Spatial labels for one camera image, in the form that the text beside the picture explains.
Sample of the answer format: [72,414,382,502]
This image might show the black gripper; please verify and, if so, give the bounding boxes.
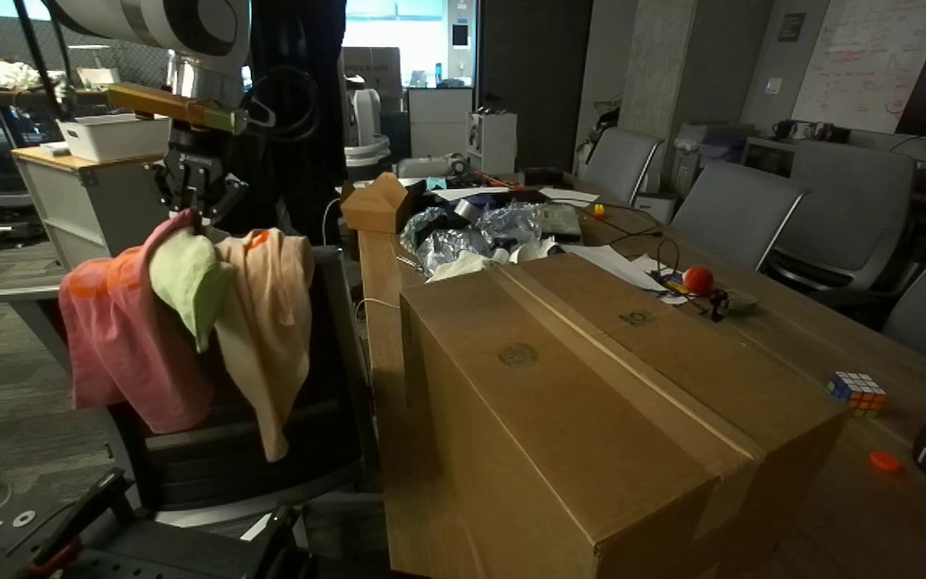
[155,149,254,227]

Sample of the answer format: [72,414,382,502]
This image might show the light green shirt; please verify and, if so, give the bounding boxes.
[148,225,236,357]

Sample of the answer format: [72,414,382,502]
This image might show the peach shirt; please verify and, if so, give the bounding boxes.
[208,225,318,467]

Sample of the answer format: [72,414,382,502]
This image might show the pink shirt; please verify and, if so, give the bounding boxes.
[55,206,218,438]

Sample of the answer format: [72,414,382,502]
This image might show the black mesh office chair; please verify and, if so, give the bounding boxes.
[0,242,382,520]

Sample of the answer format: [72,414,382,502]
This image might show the large brown cardboard box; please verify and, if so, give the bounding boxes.
[337,175,854,579]

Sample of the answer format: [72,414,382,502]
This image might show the white plastic bin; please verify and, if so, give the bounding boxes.
[55,108,177,164]

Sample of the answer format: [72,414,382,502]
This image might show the wood top cabinet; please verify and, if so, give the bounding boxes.
[10,140,213,273]

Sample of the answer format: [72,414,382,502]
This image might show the black curtain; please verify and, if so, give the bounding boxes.
[236,0,350,249]

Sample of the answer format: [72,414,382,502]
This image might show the white electric kettle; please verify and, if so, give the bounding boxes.
[342,76,393,175]

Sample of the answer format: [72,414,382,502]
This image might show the white storage cabinet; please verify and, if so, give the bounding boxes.
[406,86,481,164]

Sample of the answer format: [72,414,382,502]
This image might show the pile of crumpled items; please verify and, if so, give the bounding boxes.
[395,198,565,287]

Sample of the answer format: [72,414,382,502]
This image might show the white paper sheets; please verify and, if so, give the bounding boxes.
[561,242,671,295]

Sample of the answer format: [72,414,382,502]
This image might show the red ball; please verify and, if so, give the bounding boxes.
[680,264,722,302]

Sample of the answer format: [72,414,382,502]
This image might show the Rubik's cube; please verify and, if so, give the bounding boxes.
[827,369,894,419]

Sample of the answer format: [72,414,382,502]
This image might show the small orange cap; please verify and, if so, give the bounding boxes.
[865,446,911,478]

